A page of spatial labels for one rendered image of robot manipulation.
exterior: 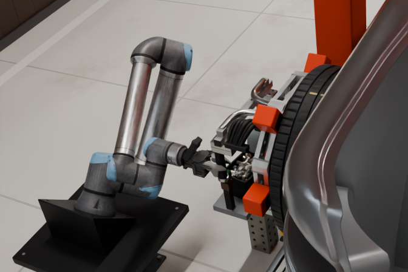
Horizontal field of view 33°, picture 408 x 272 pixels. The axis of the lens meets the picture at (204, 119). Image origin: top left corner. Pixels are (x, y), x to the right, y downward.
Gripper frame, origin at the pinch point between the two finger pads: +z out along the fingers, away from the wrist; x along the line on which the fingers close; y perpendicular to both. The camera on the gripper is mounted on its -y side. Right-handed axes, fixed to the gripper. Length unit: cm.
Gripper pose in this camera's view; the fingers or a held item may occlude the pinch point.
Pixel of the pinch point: (225, 164)
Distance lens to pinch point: 263.7
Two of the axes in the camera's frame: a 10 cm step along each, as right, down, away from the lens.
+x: -5.2, 5.7, -6.4
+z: 8.4, 2.1, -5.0
